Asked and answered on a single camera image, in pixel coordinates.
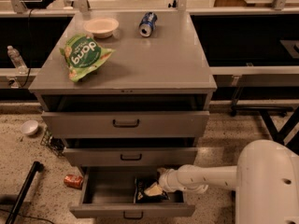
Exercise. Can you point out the grey drawer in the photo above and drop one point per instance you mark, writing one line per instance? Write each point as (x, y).
(110, 192)
(145, 156)
(148, 124)

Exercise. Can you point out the green chip bag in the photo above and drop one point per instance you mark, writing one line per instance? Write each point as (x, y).
(83, 56)

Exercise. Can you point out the clear plastic water bottle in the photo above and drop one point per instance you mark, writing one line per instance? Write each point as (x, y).
(17, 60)

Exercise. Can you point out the grey top drawer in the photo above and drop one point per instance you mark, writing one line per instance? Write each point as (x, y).
(148, 124)

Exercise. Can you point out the orange crushed can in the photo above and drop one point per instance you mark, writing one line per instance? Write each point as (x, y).
(73, 181)

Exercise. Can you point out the grey metal drawer cabinet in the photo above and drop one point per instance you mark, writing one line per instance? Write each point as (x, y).
(164, 72)

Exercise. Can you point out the beige bowl on cabinet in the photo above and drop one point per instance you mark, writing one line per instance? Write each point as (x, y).
(101, 27)

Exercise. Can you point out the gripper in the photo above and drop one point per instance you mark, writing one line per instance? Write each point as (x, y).
(169, 179)

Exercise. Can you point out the grey bottom drawer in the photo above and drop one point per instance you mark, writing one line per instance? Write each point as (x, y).
(110, 192)

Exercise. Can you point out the grey middle drawer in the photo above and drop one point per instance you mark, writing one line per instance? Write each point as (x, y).
(145, 156)

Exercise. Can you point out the white bowl on floor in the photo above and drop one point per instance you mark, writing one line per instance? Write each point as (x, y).
(29, 127)

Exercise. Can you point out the small wire basket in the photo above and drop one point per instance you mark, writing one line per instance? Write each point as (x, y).
(55, 145)

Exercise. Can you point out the black stand leg left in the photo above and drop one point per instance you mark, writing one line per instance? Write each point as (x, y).
(36, 167)

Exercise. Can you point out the blue soda can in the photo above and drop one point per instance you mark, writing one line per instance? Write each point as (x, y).
(147, 24)

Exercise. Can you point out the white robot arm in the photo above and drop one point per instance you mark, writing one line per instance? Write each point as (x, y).
(265, 181)

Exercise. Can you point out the blue chip bag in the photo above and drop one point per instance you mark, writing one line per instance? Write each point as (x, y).
(140, 197)

